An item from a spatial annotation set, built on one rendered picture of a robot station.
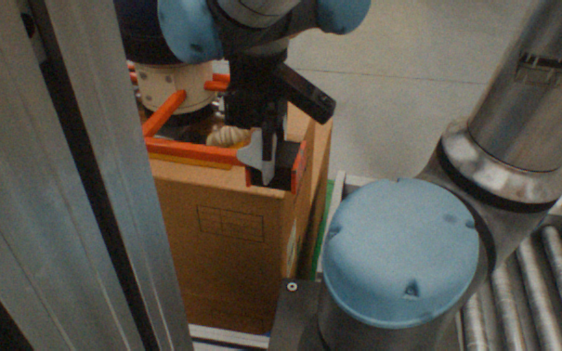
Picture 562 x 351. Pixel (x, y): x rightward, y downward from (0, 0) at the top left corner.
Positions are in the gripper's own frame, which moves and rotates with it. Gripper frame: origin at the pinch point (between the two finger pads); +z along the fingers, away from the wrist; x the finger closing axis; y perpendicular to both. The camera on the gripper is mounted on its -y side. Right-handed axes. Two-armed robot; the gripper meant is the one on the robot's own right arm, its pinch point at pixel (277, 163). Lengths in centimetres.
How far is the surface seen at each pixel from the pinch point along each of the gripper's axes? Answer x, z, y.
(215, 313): -6, 60, 19
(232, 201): -6.0, 16.1, 10.9
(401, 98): -236, 108, -35
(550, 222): -57, 51, -74
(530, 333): -19, 59, -64
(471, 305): -20, 53, -47
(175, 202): -6.0, 19.6, 24.4
